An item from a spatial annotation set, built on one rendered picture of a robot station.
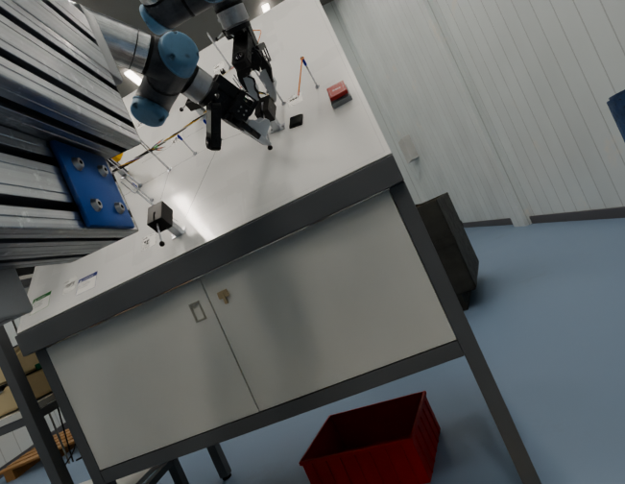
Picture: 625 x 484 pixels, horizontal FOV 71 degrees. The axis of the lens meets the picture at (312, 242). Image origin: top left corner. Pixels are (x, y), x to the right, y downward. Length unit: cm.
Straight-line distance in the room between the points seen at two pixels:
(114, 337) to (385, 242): 81
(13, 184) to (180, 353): 96
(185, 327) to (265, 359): 24
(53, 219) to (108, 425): 114
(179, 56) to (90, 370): 94
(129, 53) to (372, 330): 79
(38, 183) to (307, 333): 84
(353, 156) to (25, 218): 82
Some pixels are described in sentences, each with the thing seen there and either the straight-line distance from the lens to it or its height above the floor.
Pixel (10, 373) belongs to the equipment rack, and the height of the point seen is 77.
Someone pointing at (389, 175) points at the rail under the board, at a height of 82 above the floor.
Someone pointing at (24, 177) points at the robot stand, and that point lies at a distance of 41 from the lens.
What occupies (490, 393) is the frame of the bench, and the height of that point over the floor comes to 26.
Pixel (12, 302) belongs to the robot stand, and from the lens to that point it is 48.
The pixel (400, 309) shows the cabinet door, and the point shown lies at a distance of 110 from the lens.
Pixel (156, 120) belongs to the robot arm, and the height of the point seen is 113.
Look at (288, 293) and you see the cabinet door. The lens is 113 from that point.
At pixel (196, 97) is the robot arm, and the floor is 117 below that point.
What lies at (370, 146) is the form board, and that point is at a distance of 109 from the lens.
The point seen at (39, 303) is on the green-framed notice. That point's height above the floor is 93.
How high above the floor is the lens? 75
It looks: level
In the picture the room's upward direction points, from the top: 24 degrees counter-clockwise
